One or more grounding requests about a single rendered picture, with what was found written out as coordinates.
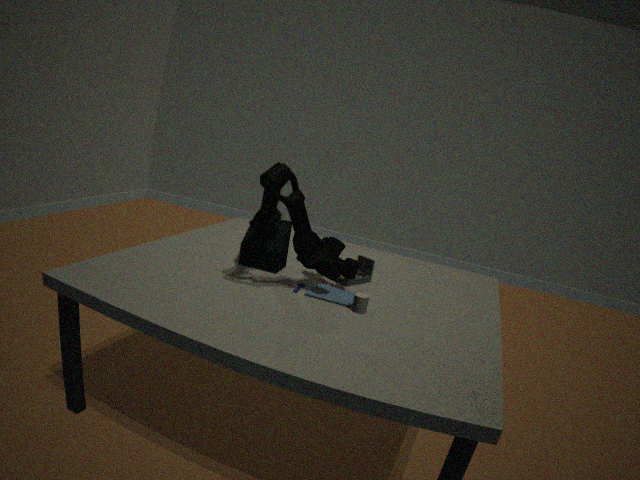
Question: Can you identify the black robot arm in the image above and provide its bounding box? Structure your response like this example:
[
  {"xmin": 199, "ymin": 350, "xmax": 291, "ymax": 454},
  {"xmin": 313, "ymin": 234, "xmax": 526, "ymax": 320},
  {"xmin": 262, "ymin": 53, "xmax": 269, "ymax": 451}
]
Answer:
[{"xmin": 249, "ymin": 162, "xmax": 345, "ymax": 281}]

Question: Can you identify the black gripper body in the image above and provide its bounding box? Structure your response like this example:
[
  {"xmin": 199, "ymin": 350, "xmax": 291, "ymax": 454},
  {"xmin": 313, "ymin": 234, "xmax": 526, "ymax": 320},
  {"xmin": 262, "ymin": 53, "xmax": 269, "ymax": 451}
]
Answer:
[{"xmin": 314, "ymin": 246, "xmax": 360, "ymax": 280}]

